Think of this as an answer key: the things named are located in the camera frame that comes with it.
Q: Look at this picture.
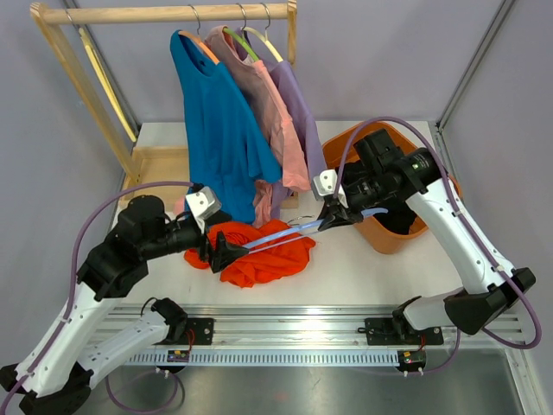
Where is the light blue hanger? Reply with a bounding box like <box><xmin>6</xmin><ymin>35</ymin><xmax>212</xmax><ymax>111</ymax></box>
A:
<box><xmin>243</xmin><ymin>207</ymin><xmax>388</xmax><ymax>253</ymax></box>

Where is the black t shirt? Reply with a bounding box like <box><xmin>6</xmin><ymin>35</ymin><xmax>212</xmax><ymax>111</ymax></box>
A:
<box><xmin>328</xmin><ymin>158</ymin><xmax>420</xmax><ymax>234</ymax></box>

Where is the orange t shirt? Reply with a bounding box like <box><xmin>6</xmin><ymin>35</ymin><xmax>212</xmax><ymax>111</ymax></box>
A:
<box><xmin>208</xmin><ymin>219</ymin><xmax>316</xmax><ymax>288</ymax></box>

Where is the blue t shirt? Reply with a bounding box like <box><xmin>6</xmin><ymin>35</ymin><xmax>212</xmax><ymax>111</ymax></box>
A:
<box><xmin>169</xmin><ymin>31</ymin><xmax>282</xmax><ymax>224</ymax></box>

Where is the orange tan hanger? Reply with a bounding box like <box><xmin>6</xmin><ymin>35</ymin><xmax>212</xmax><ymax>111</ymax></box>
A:
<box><xmin>178</xmin><ymin>4</ymin><xmax>219</xmax><ymax>64</ymax></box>

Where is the yellow hanger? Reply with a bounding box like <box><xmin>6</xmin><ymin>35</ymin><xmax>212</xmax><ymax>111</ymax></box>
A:
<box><xmin>65</xmin><ymin>9</ymin><xmax>137</xmax><ymax>144</ymax></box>

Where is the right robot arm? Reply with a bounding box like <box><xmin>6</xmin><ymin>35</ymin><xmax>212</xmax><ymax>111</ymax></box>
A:
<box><xmin>313</xmin><ymin>122</ymin><xmax>536</xmax><ymax>342</ymax></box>

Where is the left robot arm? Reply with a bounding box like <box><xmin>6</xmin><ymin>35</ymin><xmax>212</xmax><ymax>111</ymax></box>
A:
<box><xmin>1</xmin><ymin>188</ymin><xmax>231</xmax><ymax>414</ymax></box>

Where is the purple t shirt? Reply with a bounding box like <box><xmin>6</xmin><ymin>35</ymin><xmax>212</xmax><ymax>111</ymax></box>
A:
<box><xmin>219</xmin><ymin>45</ymin><xmax>327</xmax><ymax>226</ymax></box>

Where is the pink t shirt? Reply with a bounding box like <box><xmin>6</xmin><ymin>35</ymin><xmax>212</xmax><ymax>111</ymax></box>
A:
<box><xmin>172</xmin><ymin>25</ymin><xmax>313</xmax><ymax>230</ymax></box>

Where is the cream hanger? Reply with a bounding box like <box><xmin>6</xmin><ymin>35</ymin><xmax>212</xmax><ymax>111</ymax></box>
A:
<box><xmin>240</xmin><ymin>3</ymin><xmax>283</xmax><ymax>62</ymax></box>

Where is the green hanger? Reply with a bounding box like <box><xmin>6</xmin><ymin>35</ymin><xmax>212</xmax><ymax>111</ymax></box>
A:
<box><xmin>223</xmin><ymin>3</ymin><xmax>260</xmax><ymax>62</ymax></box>

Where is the orange plastic basket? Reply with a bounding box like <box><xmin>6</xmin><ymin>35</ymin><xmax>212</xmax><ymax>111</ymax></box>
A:
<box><xmin>321</xmin><ymin>121</ymin><xmax>462</xmax><ymax>255</ymax></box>

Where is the wooden clothes rack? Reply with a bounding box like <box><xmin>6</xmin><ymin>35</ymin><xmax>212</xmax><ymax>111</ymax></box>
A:
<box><xmin>29</xmin><ymin>1</ymin><xmax>297</xmax><ymax>187</ymax></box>

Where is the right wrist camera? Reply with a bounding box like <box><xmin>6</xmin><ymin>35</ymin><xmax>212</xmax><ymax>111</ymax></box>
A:
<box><xmin>311</xmin><ymin>169</ymin><xmax>348</xmax><ymax>208</ymax></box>

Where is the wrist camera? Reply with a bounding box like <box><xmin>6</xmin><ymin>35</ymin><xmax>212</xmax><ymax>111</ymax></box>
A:
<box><xmin>185</xmin><ymin>183</ymin><xmax>222</xmax><ymax>233</ymax></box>
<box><xmin>311</xmin><ymin>169</ymin><xmax>348</xmax><ymax>208</ymax></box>

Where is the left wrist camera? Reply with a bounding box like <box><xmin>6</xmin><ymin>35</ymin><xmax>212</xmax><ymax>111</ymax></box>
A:
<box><xmin>185</xmin><ymin>183</ymin><xmax>222</xmax><ymax>233</ymax></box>

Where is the aluminium frame rail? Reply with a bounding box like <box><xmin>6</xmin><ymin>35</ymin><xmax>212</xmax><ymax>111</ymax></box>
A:
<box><xmin>41</xmin><ymin>302</ymin><xmax>541</xmax><ymax>415</ymax></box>

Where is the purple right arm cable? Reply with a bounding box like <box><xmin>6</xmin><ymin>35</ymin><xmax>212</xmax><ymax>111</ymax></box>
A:
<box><xmin>335</xmin><ymin>115</ymin><xmax>543</xmax><ymax>377</ymax></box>

